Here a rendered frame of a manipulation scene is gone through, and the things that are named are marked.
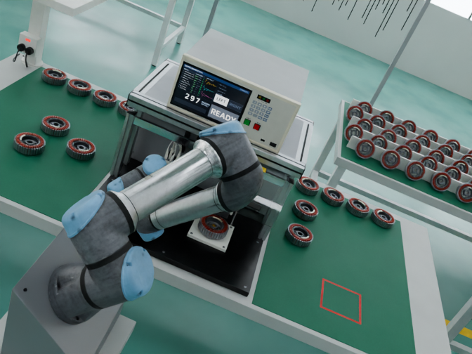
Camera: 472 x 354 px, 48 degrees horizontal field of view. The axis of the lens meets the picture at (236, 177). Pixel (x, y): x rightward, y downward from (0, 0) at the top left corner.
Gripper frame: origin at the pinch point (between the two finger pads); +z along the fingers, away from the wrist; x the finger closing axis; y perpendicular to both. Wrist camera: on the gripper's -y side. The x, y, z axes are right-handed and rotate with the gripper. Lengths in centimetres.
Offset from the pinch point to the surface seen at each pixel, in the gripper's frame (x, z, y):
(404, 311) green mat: 104, 6, -2
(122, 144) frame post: -18.9, -5.5, -13.9
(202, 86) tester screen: 1.5, -31.4, -34.0
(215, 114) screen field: 9.3, -24.8, -29.9
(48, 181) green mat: -36.8, -0.2, 9.0
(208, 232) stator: 23.5, -4.4, 4.2
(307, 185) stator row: 58, 33, -51
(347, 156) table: 78, 64, -96
